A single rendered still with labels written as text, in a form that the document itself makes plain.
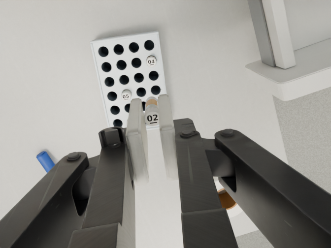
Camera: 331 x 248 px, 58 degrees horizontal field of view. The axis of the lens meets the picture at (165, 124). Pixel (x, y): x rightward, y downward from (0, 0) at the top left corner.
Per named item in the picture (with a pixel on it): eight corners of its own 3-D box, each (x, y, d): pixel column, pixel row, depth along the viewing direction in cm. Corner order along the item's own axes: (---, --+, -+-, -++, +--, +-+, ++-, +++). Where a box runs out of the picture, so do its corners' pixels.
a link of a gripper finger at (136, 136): (149, 185, 16) (135, 187, 16) (147, 136, 22) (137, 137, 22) (140, 132, 15) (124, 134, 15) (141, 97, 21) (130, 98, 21)
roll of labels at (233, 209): (190, 178, 47) (194, 192, 43) (230, 157, 46) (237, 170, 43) (210, 210, 49) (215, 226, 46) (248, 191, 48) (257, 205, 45)
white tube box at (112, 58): (169, 118, 44) (171, 127, 40) (113, 126, 44) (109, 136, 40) (157, 30, 40) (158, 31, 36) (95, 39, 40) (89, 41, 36)
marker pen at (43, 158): (93, 218, 49) (91, 224, 47) (84, 221, 49) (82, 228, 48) (47, 149, 44) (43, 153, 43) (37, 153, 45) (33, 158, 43)
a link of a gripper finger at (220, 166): (178, 155, 13) (245, 146, 13) (171, 119, 18) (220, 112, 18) (182, 185, 14) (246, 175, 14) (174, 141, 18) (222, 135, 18)
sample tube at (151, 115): (159, 108, 26) (162, 125, 21) (145, 109, 26) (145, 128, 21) (157, 93, 25) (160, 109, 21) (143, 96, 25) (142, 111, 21)
